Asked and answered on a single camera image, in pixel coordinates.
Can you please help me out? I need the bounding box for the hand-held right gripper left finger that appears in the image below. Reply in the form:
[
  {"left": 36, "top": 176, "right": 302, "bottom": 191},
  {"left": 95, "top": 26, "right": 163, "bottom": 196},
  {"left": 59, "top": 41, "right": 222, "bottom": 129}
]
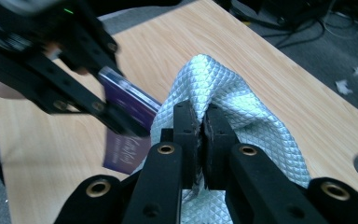
[{"left": 122, "top": 99, "right": 205, "bottom": 224}]

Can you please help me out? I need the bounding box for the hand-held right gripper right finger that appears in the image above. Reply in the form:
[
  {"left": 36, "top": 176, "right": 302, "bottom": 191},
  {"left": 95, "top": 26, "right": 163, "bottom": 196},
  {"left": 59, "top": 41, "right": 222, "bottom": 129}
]
[{"left": 202, "top": 104, "right": 328, "bottom": 224}]

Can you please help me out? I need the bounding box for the red cover magazine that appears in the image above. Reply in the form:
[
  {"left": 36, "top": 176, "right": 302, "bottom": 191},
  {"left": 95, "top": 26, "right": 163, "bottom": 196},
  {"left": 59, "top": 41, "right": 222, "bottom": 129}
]
[{"left": 97, "top": 65, "right": 163, "bottom": 175}]

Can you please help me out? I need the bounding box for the light blue cloth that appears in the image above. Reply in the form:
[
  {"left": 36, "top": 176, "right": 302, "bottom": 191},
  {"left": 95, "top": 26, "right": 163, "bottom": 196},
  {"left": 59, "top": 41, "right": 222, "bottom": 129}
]
[{"left": 132, "top": 53, "right": 312, "bottom": 224}]

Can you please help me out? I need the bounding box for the tangled cable bundle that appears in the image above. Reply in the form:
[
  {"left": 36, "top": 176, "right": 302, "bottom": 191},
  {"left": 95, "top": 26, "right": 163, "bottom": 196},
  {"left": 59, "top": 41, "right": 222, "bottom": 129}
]
[{"left": 260, "top": 0, "right": 358, "bottom": 49}]

